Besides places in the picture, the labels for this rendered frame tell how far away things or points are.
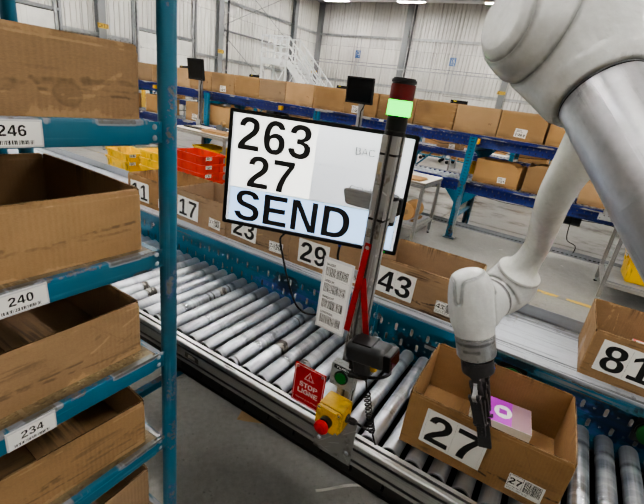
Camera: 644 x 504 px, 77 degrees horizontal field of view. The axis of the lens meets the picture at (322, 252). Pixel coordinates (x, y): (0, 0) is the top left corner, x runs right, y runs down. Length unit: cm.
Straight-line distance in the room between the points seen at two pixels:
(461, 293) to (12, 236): 80
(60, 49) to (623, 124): 63
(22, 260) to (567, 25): 71
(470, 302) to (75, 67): 81
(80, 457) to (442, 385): 104
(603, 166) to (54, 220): 66
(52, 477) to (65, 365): 19
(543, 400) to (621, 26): 106
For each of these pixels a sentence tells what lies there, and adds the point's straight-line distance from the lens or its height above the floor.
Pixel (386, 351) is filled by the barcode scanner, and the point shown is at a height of 109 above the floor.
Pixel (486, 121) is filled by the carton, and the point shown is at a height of 156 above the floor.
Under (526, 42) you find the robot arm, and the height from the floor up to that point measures 170.
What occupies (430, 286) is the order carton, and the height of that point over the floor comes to 100.
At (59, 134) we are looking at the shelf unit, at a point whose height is 153.
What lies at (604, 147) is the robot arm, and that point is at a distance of 54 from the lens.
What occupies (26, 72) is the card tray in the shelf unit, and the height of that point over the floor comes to 159.
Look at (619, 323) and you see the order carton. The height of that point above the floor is 98.
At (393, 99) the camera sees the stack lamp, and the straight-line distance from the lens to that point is 88.
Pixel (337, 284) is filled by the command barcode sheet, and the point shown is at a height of 118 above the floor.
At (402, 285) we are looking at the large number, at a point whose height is 97.
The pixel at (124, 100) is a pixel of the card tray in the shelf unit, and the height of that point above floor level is 157.
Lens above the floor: 161
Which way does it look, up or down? 21 degrees down
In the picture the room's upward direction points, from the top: 8 degrees clockwise
